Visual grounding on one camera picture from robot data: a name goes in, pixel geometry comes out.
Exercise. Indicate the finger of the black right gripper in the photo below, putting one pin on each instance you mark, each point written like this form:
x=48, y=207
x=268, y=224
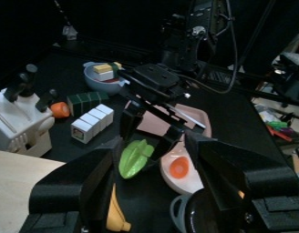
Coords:
x=169, y=141
x=131, y=121

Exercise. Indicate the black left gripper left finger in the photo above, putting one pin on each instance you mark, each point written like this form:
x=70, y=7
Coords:
x=67, y=185

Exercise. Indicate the black gear beside table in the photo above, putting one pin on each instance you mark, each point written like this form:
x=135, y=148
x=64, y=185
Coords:
x=292, y=79

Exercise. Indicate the green toy piece in bowl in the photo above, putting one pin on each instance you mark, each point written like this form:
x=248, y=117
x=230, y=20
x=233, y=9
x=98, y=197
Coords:
x=115, y=65

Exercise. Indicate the dark green sliced toy block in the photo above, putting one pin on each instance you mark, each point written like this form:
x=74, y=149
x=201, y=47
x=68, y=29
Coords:
x=86, y=101

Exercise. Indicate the yellow and white toy block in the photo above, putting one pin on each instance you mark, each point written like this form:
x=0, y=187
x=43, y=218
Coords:
x=103, y=72

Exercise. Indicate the light blue bowl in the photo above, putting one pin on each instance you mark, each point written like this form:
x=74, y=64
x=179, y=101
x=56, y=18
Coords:
x=101, y=85

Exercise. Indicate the white toy fried egg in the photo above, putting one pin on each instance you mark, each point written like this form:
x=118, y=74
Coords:
x=182, y=174

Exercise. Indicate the orange toy carrot piece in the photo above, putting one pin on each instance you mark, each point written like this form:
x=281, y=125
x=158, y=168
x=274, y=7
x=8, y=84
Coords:
x=60, y=109

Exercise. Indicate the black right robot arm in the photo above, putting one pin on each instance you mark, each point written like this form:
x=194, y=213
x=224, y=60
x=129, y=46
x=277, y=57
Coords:
x=193, y=33

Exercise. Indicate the white sliced toy block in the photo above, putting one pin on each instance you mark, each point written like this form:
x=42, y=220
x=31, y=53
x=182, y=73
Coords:
x=91, y=123

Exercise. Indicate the green toy on floor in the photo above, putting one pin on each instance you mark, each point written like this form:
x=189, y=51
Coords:
x=278, y=124

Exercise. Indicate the light wooden cutting board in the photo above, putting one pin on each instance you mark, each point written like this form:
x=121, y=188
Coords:
x=14, y=188

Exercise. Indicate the yellow toy banana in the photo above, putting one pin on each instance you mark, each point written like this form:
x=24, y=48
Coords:
x=114, y=218

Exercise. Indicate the green toy starfruit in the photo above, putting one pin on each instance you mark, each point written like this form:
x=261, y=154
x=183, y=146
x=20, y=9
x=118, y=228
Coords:
x=134, y=159

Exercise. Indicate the red tool on floor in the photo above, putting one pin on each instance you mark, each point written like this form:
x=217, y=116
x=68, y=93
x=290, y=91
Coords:
x=280, y=133

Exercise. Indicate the pink plate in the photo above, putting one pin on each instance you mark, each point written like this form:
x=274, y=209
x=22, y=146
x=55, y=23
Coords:
x=157, y=126

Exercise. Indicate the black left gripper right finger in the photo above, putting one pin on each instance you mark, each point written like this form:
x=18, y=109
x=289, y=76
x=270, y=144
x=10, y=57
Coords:
x=245, y=176

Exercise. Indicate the white toy knife block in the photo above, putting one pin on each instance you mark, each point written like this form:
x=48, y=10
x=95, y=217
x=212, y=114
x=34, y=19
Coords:
x=18, y=127

